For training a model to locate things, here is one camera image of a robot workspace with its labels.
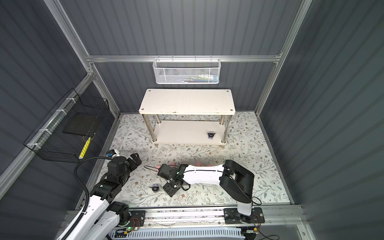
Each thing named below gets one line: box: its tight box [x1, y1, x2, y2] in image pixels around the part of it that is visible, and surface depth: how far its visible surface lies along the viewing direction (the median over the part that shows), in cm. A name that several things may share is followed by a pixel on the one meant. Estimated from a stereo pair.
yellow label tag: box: [78, 137, 92, 160], surface depth 69 cm
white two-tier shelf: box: [138, 89, 236, 146], surface depth 98 cm
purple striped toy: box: [207, 131, 216, 140], surface depth 97 cm
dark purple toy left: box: [152, 184, 160, 193], surface depth 81 cm
